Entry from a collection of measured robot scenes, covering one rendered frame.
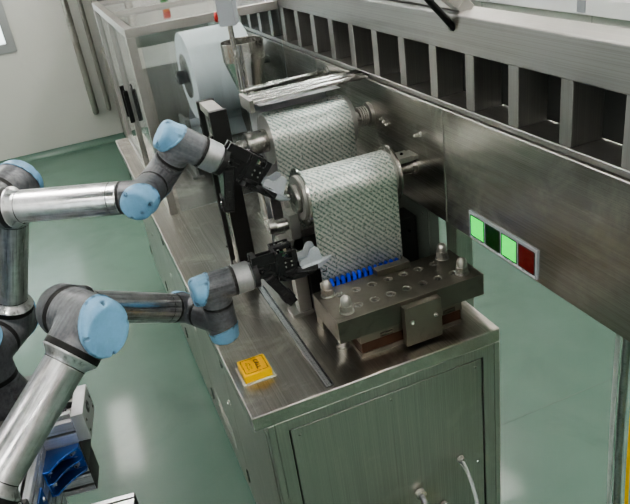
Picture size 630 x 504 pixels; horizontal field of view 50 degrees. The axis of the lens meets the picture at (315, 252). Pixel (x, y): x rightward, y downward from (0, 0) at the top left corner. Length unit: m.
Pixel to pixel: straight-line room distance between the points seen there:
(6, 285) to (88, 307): 0.58
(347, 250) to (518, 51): 0.68
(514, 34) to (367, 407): 0.90
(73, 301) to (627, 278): 1.03
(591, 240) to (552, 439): 1.57
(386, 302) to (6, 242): 0.96
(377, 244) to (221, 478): 1.32
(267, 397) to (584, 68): 0.97
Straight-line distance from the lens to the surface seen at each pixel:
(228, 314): 1.68
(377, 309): 1.63
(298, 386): 1.64
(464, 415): 1.88
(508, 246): 1.53
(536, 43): 1.34
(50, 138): 7.23
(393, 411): 1.74
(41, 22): 7.05
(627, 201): 1.23
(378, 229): 1.77
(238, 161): 1.65
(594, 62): 1.23
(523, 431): 2.82
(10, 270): 1.92
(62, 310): 1.44
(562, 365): 3.15
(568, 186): 1.33
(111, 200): 1.54
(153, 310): 1.68
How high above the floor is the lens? 1.91
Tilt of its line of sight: 27 degrees down
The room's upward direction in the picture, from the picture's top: 9 degrees counter-clockwise
